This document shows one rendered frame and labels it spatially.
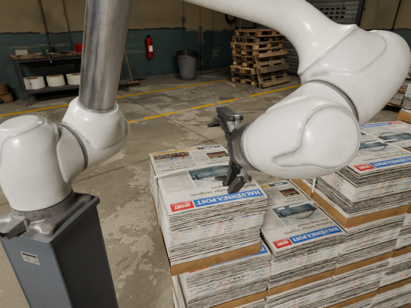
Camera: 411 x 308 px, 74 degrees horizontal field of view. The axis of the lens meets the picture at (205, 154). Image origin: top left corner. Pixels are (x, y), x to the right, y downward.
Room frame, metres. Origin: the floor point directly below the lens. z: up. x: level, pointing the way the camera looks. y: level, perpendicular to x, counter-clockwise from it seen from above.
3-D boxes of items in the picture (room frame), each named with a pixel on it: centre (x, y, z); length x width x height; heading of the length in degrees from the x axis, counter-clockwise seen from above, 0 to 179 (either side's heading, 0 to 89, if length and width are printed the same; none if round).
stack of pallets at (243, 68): (7.66, -1.42, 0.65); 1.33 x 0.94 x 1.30; 132
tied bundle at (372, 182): (0.96, -0.57, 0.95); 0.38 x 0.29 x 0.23; 17
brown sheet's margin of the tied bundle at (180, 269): (0.66, -0.01, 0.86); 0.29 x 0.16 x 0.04; 108
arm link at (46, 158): (0.64, 0.45, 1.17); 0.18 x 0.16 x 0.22; 151
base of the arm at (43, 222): (0.61, 0.46, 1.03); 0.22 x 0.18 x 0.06; 164
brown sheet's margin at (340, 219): (0.96, -0.57, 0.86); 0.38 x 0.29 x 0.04; 17
